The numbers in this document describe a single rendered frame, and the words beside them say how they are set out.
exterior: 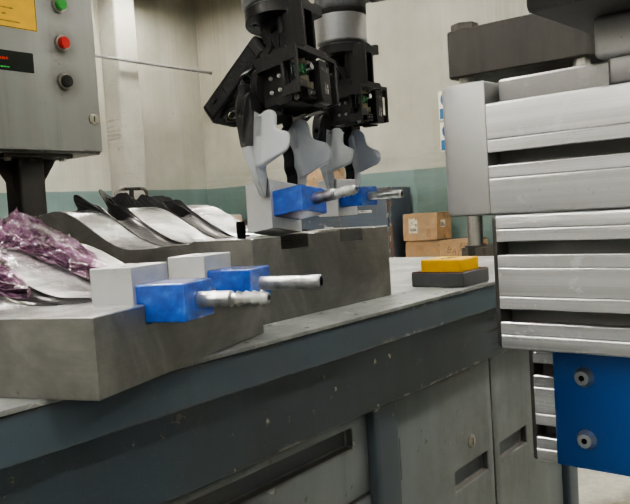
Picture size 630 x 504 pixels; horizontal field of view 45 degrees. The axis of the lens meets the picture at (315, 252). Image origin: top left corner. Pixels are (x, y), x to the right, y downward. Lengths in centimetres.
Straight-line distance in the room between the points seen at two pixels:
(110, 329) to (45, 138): 118
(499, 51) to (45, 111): 369
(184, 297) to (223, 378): 13
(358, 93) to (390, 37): 746
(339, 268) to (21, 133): 92
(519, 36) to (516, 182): 446
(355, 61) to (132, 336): 68
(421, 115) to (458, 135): 772
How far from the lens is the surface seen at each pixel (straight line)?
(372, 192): 111
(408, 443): 103
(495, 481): 129
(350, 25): 113
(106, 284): 57
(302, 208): 80
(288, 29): 86
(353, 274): 92
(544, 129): 51
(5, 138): 164
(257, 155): 82
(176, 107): 999
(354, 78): 112
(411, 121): 831
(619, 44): 50
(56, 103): 171
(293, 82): 81
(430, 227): 771
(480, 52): 505
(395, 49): 850
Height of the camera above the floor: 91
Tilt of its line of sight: 3 degrees down
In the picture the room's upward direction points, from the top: 4 degrees counter-clockwise
